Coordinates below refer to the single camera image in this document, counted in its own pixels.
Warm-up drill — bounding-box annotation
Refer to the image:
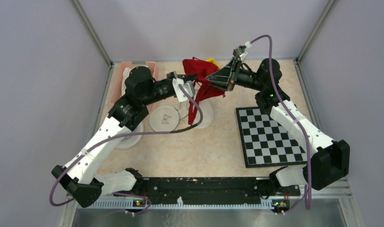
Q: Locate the pink plastic basket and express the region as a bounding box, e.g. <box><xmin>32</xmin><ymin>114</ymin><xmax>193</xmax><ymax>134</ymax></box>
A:
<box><xmin>110</xmin><ymin>61</ymin><xmax>158</xmax><ymax>105</ymax></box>

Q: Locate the white bra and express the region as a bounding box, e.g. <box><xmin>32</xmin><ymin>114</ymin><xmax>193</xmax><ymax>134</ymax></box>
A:
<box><xmin>121</xmin><ymin>67</ymin><xmax>132</xmax><ymax>96</ymax></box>

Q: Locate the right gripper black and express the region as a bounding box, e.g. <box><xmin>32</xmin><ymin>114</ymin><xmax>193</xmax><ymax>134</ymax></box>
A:
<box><xmin>205</xmin><ymin>58</ymin><xmax>264</xmax><ymax>92</ymax></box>

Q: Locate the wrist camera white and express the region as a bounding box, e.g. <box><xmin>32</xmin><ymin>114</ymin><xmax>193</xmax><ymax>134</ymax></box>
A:
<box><xmin>172</xmin><ymin>78</ymin><xmax>195</xmax><ymax>103</ymax></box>
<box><xmin>232</xmin><ymin>41</ymin><xmax>252</xmax><ymax>62</ymax></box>

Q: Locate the aluminium front rail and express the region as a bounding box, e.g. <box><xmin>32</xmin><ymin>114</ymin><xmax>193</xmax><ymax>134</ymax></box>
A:
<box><xmin>66</xmin><ymin>177</ymin><xmax>352</xmax><ymax>210</ymax></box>

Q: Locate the red bra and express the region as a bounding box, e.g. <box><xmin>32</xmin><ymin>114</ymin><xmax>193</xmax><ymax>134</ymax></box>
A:
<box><xmin>182</xmin><ymin>57</ymin><xmax>225</xmax><ymax>127</ymax></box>

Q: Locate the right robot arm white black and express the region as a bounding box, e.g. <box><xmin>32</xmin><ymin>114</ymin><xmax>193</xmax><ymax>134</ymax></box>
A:
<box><xmin>206</xmin><ymin>58</ymin><xmax>350</xmax><ymax>195</ymax></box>

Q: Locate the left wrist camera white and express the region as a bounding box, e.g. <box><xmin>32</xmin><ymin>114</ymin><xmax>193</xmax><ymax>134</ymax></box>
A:
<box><xmin>172</xmin><ymin>78</ymin><xmax>195</xmax><ymax>103</ymax></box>

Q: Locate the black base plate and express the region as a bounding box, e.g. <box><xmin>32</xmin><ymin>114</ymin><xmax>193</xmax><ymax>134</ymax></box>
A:
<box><xmin>126</xmin><ymin>177</ymin><xmax>301</xmax><ymax>205</ymax></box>

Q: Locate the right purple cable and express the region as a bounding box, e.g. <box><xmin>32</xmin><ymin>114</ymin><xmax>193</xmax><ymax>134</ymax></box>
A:
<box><xmin>250</xmin><ymin>34</ymin><xmax>312</xmax><ymax>215</ymax></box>

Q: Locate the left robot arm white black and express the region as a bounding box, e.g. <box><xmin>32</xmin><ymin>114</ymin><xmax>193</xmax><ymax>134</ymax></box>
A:
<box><xmin>49</xmin><ymin>66</ymin><xmax>197</xmax><ymax>208</ymax></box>

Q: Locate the black white checkerboard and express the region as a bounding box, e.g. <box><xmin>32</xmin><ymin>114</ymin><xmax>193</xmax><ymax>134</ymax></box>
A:
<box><xmin>235</xmin><ymin>107</ymin><xmax>307</xmax><ymax>168</ymax></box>

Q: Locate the yellow toy brick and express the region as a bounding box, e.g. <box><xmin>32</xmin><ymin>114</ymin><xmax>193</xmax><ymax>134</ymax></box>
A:
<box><xmin>205</xmin><ymin>58</ymin><xmax>219</xmax><ymax>68</ymax></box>

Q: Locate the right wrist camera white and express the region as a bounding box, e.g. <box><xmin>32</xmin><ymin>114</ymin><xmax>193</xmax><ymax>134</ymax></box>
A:
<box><xmin>232</xmin><ymin>41</ymin><xmax>252</xmax><ymax>62</ymax></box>

